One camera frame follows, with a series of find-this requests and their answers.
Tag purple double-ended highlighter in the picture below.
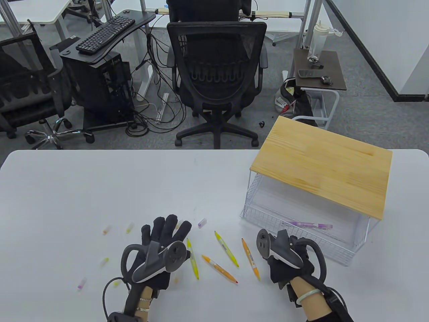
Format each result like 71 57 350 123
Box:
283 221 333 230

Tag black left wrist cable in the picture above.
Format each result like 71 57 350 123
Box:
102 277 131 322

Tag wooden basket lid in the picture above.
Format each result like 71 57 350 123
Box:
250 116 393 220

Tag black computer tower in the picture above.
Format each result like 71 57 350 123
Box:
62 52 135 132

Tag black right hand controller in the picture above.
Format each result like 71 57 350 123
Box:
256 229 327 280

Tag black right wrist module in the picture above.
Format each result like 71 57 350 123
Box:
320 285 355 322

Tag brown side table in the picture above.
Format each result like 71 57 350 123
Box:
291 49 348 130

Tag person's left hand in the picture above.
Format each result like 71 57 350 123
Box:
140 215 193 291

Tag clear tumbler bottle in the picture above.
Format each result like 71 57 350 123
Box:
307 20 344 63

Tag white desk leg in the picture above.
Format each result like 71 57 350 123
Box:
135 0 161 102

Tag white desk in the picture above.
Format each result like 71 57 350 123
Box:
0 0 73 26

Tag black left hand controller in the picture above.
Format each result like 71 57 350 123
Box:
121 241 187 283

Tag black keyboard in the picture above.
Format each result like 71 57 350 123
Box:
75 16 136 56

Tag orange double-ended highlighter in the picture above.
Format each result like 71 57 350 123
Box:
241 238 261 281
201 255 239 285

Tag pale green bangle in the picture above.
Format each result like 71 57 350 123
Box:
295 288 325 306

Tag black hand controller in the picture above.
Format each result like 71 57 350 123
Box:
256 229 327 280
121 241 187 283

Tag person's left forearm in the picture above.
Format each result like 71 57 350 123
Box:
134 285 155 317

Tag white wire basket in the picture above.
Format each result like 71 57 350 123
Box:
240 170 372 267

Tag black curved desk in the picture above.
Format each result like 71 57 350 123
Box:
50 9 158 65

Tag tangle of black cables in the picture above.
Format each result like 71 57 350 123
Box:
125 25 188 137

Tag white power strip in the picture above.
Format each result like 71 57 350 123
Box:
157 93 171 124

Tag yellow double-ended highlighter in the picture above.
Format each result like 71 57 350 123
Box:
187 238 199 281
214 230 240 268

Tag grey metal post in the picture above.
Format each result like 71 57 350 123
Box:
294 0 313 51

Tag black mesh office chair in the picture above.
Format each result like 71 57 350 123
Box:
0 32 96 150
167 21 269 150

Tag person's right hand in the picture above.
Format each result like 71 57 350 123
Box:
266 234 317 291

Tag dark floor bag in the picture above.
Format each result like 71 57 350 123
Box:
274 77 319 127

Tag person's right forearm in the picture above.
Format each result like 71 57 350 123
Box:
290 277 341 322

